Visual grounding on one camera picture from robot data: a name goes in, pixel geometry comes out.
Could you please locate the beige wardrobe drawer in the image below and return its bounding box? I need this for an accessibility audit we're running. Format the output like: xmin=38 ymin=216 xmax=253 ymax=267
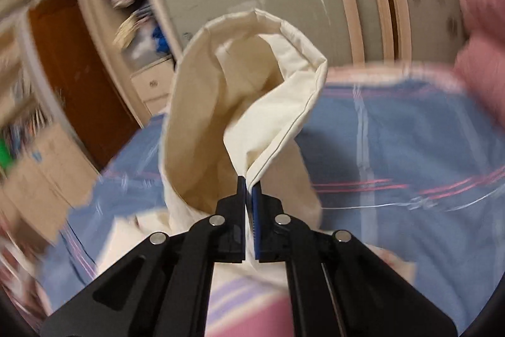
xmin=129 ymin=58 xmax=177 ymax=105

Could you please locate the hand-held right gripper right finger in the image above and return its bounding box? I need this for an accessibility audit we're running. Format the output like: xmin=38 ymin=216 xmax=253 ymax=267
xmin=252 ymin=182 xmax=461 ymax=337

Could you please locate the blue striped bed cover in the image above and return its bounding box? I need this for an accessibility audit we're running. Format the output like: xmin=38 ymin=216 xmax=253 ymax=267
xmin=39 ymin=72 xmax=505 ymax=337

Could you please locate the pink quilt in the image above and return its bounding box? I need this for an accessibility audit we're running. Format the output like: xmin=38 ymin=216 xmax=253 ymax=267
xmin=453 ymin=0 xmax=505 ymax=113

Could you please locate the beige crumpled cloth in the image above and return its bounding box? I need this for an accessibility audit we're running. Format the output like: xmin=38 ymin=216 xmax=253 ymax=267
xmin=114 ymin=10 xmax=153 ymax=46

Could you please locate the brown wooden door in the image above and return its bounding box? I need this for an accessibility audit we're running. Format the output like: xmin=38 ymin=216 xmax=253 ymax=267
xmin=27 ymin=0 xmax=140 ymax=172

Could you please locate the white storage box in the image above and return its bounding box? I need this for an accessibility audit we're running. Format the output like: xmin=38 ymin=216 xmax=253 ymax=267
xmin=125 ymin=32 xmax=174 ymax=66

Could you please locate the brown cardboard box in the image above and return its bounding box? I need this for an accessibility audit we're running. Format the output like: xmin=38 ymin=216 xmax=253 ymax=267
xmin=0 ymin=122 xmax=100 ymax=245

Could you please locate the beige wardrobe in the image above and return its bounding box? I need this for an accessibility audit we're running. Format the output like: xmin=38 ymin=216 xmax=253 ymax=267
xmin=65 ymin=0 xmax=478 ymax=117

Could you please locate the blue cloth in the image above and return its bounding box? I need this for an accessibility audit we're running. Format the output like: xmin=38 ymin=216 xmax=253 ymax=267
xmin=151 ymin=25 xmax=169 ymax=50

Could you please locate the pink and white jacket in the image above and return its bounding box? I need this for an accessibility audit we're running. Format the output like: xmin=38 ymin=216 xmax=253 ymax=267
xmin=95 ymin=9 xmax=419 ymax=337

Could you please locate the pink bed sheet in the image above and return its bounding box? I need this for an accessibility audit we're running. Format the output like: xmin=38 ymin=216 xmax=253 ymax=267
xmin=327 ymin=62 xmax=468 ymax=93

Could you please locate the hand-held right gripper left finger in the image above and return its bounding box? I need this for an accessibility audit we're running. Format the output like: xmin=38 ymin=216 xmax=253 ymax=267
xmin=39 ymin=175 xmax=247 ymax=337

